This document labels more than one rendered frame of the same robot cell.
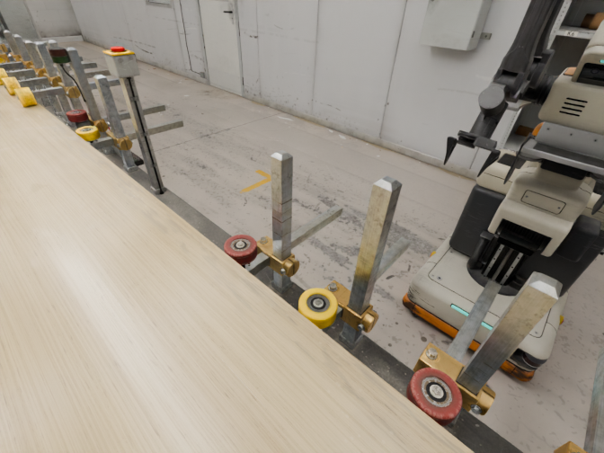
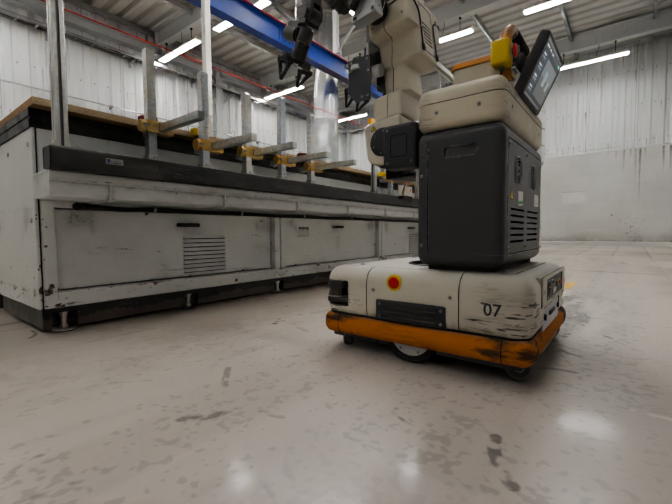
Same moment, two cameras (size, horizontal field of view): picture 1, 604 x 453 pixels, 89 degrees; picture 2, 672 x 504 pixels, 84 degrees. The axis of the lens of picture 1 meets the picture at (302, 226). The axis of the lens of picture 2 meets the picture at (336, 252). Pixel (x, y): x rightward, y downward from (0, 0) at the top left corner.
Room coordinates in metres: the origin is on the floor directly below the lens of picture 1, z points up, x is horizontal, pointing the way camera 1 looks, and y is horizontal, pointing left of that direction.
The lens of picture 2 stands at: (0.64, -2.33, 0.40)
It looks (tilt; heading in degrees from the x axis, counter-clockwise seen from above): 3 degrees down; 87
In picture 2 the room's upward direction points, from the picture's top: straight up
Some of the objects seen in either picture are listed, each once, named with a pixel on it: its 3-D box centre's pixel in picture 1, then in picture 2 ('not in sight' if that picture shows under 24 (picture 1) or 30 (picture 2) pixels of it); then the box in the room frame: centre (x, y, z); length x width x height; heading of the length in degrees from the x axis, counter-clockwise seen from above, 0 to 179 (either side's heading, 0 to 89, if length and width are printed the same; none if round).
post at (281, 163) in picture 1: (281, 237); (310, 153); (0.61, 0.05, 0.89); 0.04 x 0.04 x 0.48; 49
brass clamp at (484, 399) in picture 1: (453, 378); (250, 153); (0.30, -0.31, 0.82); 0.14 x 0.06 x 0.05; 49
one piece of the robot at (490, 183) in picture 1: (529, 218); (475, 175); (1.19, -1.07, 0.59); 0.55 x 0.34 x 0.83; 49
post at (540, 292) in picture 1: (477, 370); (246, 140); (0.28, -0.33, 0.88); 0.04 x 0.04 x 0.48; 49
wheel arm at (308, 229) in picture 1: (295, 239); (326, 166); (0.71, 0.02, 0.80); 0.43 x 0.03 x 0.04; 139
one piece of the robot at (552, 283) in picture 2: not in sight; (552, 284); (1.38, -1.20, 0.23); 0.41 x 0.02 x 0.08; 49
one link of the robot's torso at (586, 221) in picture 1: (543, 234); (399, 155); (0.96, -0.94, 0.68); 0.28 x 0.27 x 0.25; 49
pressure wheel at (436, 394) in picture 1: (427, 404); not in sight; (0.23, -0.23, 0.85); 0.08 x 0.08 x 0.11
